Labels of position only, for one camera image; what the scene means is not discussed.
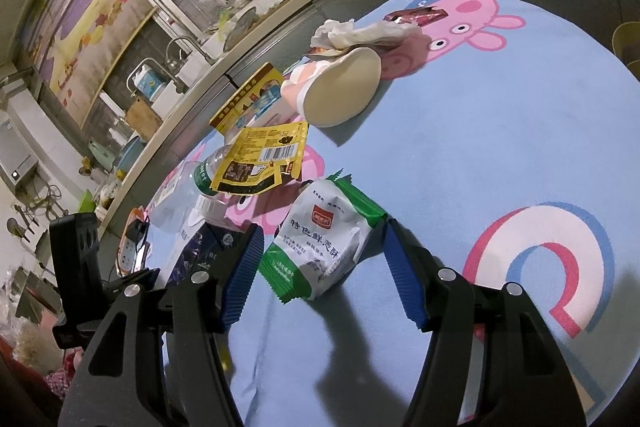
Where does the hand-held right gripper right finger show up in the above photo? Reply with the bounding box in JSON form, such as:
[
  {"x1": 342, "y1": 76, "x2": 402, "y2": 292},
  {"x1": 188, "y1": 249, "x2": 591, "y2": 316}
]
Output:
[{"x1": 382, "y1": 217, "x2": 588, "y2": 427}]

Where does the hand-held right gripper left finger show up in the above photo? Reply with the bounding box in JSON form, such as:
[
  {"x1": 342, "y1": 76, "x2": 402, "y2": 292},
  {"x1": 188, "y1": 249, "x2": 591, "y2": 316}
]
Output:
[{"x1": 57, "y1": 224, "x2": 265, "y2": 427}]

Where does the green white snack packet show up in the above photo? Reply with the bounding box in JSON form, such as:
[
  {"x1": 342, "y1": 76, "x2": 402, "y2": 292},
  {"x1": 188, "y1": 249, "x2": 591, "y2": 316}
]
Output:
[{"x1": 257, "y1": 174, "x2": 388, "y2": 305}]

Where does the clear tea bottle floral label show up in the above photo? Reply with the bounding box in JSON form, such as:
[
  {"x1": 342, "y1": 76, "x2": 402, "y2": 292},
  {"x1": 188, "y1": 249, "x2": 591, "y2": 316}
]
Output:
[{"x1": 147, "y1": 147, "x2": 241, "y2": 233}]

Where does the dark blue packet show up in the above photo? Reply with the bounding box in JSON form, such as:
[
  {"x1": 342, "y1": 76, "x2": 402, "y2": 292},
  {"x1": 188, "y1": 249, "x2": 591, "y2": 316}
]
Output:
[{"x1": 167, "y1": 222, "x2": 256, "y2": 290}]

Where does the smartphone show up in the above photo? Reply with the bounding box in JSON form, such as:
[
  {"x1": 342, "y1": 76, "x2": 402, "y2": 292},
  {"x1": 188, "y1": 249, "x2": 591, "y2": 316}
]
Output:
[{"x1": 117, "y1": 206, "x2": 151, "y2": 278}]

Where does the grey appliance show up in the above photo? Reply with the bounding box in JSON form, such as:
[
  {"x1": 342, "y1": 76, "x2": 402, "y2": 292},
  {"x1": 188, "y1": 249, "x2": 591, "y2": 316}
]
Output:
[{"x1": 0, "y1": 122, "x2": 40, "y2": 185}]

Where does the teal plastic basin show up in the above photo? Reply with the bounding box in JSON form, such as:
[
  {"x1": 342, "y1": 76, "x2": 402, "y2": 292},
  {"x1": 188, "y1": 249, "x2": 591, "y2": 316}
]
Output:
[{"x1": 112, "y1": 134, "x2": 146, "y2": 176}]

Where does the yellow snack packet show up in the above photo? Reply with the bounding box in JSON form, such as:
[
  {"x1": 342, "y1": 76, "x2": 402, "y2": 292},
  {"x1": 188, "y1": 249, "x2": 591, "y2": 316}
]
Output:
[{"x1": 209, "y1": 121, "x2": 310, "y2": 195}]

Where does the wooden cutting board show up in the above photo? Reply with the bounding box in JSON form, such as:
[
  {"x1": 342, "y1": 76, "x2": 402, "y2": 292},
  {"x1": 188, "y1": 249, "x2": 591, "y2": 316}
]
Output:
[{"x1": 124, "y1": 99, "x2": 163, "y2": 142}]

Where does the printed blanket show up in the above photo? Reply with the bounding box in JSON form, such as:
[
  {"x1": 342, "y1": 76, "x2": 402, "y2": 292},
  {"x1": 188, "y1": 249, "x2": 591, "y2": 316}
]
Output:
[{"x1": 117, "y1": 0, "x2": 640, "y2": 427}]

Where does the yellow cardboard box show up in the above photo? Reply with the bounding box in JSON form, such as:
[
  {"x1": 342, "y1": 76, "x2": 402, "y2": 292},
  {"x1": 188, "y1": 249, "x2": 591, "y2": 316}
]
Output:
[{"x1": 209, "y1": 63, "x2": 291, "y2": 132}]

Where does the blue label white container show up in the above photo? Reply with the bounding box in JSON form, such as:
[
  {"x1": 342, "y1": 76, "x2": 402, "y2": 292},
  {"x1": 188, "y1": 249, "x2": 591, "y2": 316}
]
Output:
[{"x1": 135, "y1": 63, "x2": 168, "y2": 102}]

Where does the pink white slipper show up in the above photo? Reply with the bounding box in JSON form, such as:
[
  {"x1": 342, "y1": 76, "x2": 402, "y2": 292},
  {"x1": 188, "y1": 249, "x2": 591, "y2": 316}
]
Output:
[{"x1": 280, "y1": 47, "x2": 383, "y2": 128}]

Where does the short steel faucet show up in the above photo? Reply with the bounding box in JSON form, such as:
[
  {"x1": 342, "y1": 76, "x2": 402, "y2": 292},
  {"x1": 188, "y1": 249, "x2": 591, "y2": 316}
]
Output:
[{"x1": 127, "y1": 57, "x2": 173, "y2": 88}]

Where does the tall steel faucet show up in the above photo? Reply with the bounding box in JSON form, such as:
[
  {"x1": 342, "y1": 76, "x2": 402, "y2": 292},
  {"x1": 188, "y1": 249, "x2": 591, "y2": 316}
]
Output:
[{"x1": 165, "y1": 36, "x2": 211, "y2": 65}]

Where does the crumpled white tissue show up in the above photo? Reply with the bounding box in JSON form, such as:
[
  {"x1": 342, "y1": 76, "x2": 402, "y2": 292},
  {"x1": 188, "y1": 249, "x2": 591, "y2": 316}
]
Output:
[{"x1": 310, "y1": 19, "x2": 416, "y2": 55}]

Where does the round pot lid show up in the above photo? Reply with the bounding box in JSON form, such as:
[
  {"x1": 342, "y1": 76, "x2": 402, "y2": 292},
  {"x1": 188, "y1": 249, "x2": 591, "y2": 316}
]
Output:
[{"x1": 222, "y1": 7, "x2": 258, "y2": 52}]

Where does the red brown wrapper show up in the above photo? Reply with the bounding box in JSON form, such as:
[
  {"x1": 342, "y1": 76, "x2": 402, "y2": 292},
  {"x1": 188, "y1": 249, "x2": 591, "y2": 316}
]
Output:
[{"x1": 384, "y1": 4, "x2": 448, "y2": 28}]

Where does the beige plastic stool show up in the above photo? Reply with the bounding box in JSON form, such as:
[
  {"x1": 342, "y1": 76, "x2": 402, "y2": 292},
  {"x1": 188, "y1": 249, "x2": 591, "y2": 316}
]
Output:
[{"x1": 611, "y1": 22, "x2": 640, "y2": 78}]

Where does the wall poster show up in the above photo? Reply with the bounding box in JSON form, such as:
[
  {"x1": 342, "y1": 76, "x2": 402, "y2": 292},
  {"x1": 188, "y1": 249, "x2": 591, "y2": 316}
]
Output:
[{"x1": 15, "y1": 0, "x2": 156, "y2": 130}]

